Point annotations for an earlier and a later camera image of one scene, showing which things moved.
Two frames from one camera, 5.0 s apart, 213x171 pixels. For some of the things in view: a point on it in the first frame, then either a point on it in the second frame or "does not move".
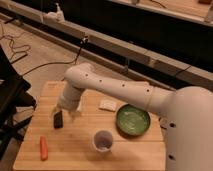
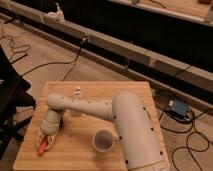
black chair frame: [16, 106] does not move
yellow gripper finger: [75, 114] -> [51, 140]
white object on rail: [56, 17] does not move
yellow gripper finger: [56, 110] -> [40, 138]
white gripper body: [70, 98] -> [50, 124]
